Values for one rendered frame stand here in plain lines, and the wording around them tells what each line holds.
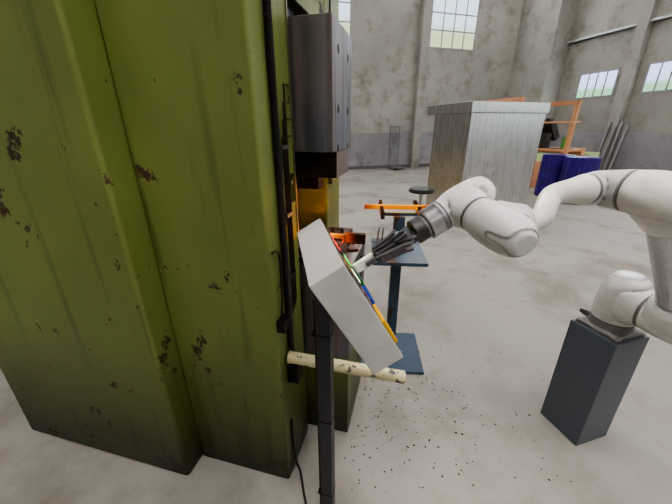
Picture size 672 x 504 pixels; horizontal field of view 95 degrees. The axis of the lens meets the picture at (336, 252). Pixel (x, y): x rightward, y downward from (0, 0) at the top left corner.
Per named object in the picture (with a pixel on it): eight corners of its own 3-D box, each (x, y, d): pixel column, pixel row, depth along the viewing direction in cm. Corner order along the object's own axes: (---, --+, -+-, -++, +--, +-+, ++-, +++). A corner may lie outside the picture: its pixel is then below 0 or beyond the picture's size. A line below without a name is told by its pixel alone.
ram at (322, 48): (354, 146, 141) (356, 43, 126) (333, 152, 106) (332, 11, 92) (270, 145, 151) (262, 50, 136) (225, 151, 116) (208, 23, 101)
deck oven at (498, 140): (478, 206, 615) (494, 107, 548) (524, 220, 518) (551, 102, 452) (417, 211, 576) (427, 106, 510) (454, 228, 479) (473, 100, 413)
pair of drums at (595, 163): (546, 192, 743) (556, 152, 709) (601, 203, 631) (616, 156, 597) (521, 194, 722) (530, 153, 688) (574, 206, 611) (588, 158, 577)
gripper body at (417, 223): (436, 240, 86) (408, 258, 87) (423, 231, 94) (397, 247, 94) (426, 219, 83) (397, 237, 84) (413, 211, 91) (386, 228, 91)
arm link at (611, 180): (574, 166, 102) (619, 171, 90) (614, 163, 107) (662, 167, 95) (564, 205, 107) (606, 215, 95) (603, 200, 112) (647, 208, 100)
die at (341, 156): (348, 171, 132) (348, 148, 129) (336, 178, 114) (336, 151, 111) (259, 169, 142) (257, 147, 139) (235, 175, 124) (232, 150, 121)
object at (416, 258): (416, 242, 204) (417, 239, 203) (428, 267, 167) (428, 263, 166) (371, 240, 206) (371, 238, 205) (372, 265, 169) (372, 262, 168)
